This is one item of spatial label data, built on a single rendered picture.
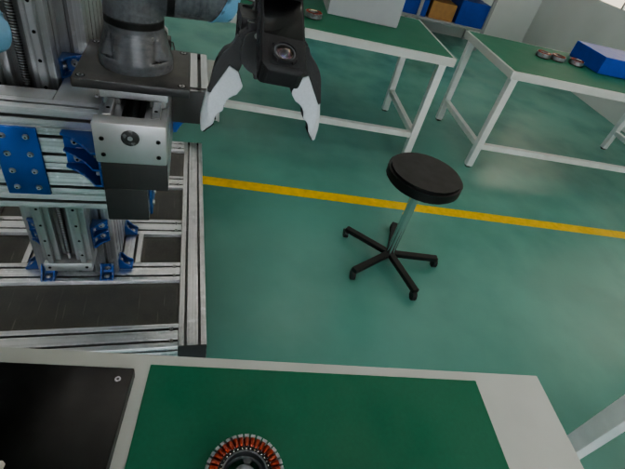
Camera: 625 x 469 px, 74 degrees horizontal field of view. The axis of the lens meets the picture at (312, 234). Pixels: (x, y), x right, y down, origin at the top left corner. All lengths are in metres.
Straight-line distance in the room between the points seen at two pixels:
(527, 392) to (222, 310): 1.21
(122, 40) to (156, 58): 0.07
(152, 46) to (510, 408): 1.00
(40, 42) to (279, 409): 0.90
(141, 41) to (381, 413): 0.85
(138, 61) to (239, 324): 1.12
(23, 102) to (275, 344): 1.16
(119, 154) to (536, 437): 0.96
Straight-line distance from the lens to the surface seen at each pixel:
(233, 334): 1.73
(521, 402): 0.95
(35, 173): 1.15
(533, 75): 3.23
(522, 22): 7.92
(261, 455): 0.68
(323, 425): 0.75
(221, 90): 0.52
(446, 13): 6.81
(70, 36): 1.22
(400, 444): 0.79
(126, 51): 0.98
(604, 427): 1.46
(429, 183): 1.82
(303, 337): 1.76
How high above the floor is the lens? 1.42
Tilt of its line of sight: 40 degrees down
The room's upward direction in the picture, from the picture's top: 15 degrees clockwise
